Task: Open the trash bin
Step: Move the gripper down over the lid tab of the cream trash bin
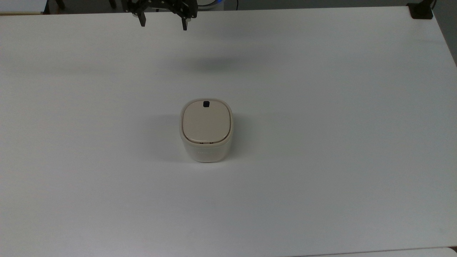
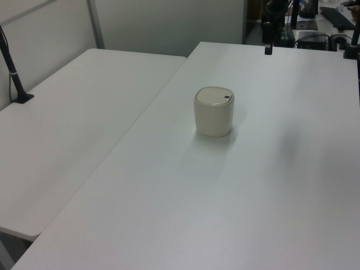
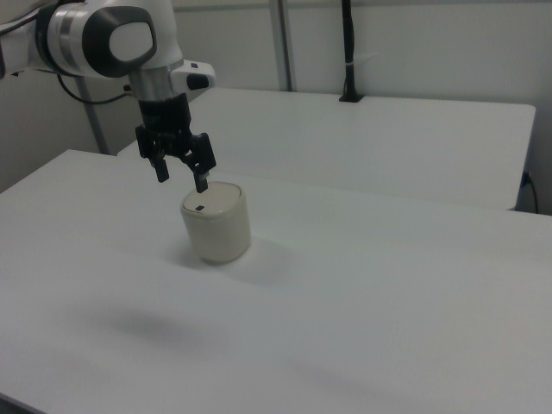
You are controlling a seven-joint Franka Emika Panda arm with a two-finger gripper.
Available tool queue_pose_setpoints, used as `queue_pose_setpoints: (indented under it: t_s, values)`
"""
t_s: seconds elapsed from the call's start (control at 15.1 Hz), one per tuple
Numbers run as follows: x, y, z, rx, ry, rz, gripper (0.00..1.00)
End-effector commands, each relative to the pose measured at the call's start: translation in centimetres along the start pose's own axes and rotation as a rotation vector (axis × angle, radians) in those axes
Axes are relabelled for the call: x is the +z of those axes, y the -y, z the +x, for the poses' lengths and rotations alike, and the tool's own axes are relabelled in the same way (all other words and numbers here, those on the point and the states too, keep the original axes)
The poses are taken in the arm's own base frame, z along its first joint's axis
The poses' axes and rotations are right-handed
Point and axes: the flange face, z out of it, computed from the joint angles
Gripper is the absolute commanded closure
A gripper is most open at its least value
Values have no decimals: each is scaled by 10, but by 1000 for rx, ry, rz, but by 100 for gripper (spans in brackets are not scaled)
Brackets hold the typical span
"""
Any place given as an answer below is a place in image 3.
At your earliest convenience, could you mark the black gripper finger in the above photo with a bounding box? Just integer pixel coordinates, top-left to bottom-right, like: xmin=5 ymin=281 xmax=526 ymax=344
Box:
xmin=148 ymin=148 xmax=170 ymax=184
xmin=179 ymin=133 xmax=217 ymax=194

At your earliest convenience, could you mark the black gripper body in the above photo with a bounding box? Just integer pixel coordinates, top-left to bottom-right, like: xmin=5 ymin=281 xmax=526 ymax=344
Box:
xmin=135 ymin=94 xmax=212 ymax=161

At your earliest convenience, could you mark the cream round trash bin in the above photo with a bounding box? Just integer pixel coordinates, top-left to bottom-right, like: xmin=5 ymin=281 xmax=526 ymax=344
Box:
xmin=179 ymin=181 xmax=253 ymax=266

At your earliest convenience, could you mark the white rear table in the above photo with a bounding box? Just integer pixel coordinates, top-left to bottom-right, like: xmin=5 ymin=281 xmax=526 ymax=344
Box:
xmin=116 ymin=87 xmax=537 ymax=211

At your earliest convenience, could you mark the grey slanted frame post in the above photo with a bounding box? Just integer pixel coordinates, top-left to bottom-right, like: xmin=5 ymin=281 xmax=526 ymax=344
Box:
xmin=76 ymin=77 xmax=110 ymax=155

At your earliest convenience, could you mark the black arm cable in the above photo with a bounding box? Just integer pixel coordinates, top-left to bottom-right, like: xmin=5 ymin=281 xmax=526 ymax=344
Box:
xmin=55 ymin=72 xmax=133 ymax=105

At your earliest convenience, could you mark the grey wall profile post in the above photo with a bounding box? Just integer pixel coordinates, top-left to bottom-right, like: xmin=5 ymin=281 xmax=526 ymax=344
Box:
xmin=267 ymin=0 xmax=298 ymax=92

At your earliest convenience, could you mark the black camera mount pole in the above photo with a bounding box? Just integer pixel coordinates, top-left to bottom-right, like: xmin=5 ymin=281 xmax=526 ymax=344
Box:
xmin=338 ymin=0 xmax=365 ymax=104

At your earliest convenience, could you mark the black cable at table edge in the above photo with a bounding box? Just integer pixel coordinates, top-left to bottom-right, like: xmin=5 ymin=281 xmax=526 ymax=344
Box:
xmin=520 ymin=171 xmax=540 ymax=214

